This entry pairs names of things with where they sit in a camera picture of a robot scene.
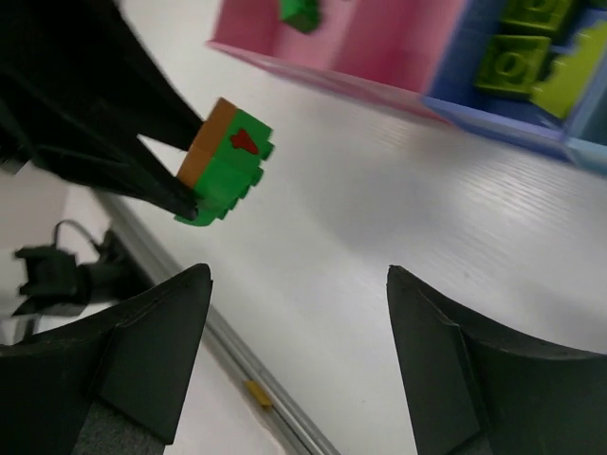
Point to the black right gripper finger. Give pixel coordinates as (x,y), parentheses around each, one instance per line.
(82,61)
(139,176)

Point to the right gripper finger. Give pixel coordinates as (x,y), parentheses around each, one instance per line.
(111,383)
(476,386)

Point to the brown lego plate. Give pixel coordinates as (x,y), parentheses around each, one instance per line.
(206,142)

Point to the small dark green lego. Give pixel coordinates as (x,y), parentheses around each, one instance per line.
(302,15)

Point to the lime square lego brick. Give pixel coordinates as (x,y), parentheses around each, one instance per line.
(570,74)

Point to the lime lego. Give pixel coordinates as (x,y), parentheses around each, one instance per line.
(538,17)
(512,64)

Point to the large pink bin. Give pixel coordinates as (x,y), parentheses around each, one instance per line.
(252,32)

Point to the light blue bin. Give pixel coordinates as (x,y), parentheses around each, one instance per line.
(586,137)

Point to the narrow pink bin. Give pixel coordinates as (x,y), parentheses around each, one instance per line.
(390,50)

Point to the dark blue bin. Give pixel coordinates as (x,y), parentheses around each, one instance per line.
(517,122)

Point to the lime lego in blue bin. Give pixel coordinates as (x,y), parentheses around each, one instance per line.
(538,17)

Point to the aluminium front rail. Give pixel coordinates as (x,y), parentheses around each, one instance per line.
(286,421)

